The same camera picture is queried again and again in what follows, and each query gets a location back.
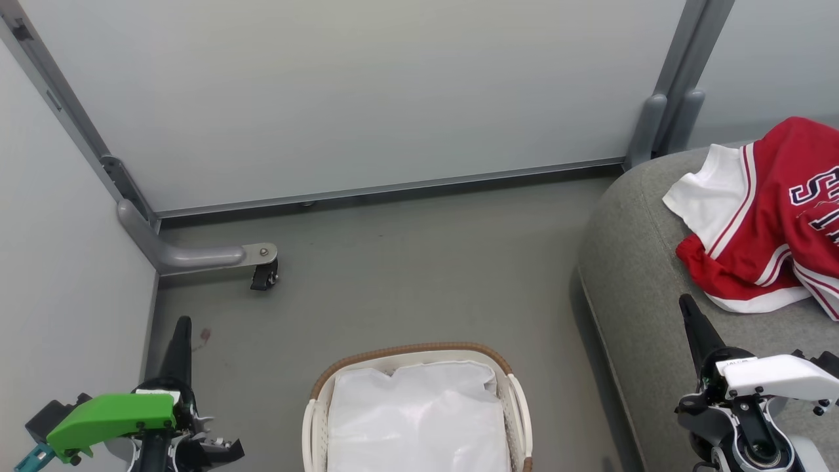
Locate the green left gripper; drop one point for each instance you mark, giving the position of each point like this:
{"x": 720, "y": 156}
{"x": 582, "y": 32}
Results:
{"x": 111, "y": 413}

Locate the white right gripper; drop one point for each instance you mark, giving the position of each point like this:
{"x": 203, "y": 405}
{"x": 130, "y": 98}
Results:
{"x": 773, "y": 377}

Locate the red and white jersey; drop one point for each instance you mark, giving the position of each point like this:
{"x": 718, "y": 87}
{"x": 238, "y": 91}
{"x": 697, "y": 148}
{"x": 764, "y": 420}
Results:
{"x": 754, "y": 216}

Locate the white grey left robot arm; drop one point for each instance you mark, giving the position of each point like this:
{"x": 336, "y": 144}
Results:
{"x": 153, "y": 459}

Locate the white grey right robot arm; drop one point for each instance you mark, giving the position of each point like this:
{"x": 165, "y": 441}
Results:
{"x": 760, "y": 457}

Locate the white basket with brown rim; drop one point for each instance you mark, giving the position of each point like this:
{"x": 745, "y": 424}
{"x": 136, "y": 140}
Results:
{"x": 419, "y": 348}

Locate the white plastic basket liner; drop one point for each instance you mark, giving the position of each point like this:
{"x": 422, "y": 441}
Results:
{"x": 419, "y": 419}

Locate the grey fabric sofa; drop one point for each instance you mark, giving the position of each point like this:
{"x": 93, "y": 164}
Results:
{"x": 642, "y": 275}

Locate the grey partition foot bar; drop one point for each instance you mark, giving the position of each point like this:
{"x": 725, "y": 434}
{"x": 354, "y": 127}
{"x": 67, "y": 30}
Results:
{"x": 196, "y": 254}

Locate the black caster wheel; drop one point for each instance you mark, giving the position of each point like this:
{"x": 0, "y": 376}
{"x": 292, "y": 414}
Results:
{"x": 263, "y": 277}

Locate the grey partition base rail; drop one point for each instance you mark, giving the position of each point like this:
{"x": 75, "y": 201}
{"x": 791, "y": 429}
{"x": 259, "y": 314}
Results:
{"x": 393, "y": 189}

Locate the grey corner partition post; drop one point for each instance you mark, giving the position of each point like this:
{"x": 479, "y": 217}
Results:
{"x": 65, "y": 108}

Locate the grey double partition post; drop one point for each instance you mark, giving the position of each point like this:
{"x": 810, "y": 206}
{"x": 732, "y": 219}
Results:
{"x": 682, "y": 65}

